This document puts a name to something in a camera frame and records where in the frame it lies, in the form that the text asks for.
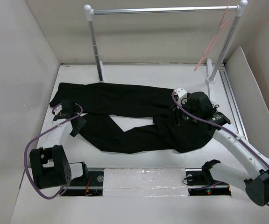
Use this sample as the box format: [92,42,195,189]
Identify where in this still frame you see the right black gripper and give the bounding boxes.
[166,98,200,127]

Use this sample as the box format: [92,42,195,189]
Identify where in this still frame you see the black trousers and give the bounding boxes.
[50,83,211,154]

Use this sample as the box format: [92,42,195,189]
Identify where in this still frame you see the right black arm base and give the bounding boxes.
[183,168,232,196]

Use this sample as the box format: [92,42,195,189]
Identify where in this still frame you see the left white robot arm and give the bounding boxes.
[29,100,89,189]

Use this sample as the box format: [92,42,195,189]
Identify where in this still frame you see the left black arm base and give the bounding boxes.
[62,168,104,197]

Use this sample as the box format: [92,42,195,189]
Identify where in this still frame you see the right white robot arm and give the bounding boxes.
[170,88,269,206]

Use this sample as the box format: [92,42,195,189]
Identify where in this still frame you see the orange zip tie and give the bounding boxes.
[85,176,92,196]

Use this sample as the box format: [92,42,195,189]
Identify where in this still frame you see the white foam block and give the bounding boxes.
[103,168,189,197]

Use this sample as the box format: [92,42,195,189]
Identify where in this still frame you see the white and silver clothes rack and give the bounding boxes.
[81,0,250,104]

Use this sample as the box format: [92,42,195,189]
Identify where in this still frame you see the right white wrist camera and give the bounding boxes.
[173,87,188,105]

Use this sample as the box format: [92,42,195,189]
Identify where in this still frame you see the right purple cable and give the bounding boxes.
[171,92,269,212]

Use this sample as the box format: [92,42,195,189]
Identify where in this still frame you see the aluminium rail right side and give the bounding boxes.
[219,63,248,141]

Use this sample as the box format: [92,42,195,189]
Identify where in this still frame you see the pink wire hanger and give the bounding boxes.
[194,5,231,71]

